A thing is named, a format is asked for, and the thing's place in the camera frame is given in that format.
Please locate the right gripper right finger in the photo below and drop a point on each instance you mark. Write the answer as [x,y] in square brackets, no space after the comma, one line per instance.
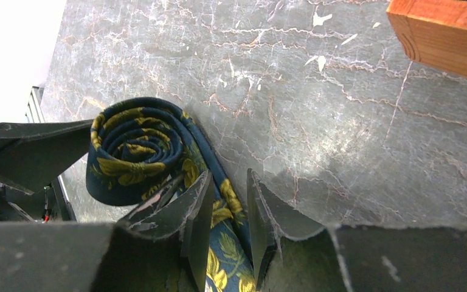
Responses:
[290,251]

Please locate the orange wooden compartment tray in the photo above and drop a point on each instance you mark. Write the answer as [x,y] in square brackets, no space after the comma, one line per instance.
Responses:
[433,33]

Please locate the navy yellow floral tie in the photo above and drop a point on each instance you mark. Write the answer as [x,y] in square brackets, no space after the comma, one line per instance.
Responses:
[136,145]

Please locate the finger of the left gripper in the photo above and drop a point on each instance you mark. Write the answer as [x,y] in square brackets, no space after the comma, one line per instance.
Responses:
[34,154]

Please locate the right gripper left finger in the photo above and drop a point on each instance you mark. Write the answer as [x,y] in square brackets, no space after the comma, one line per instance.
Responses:
[171,237]

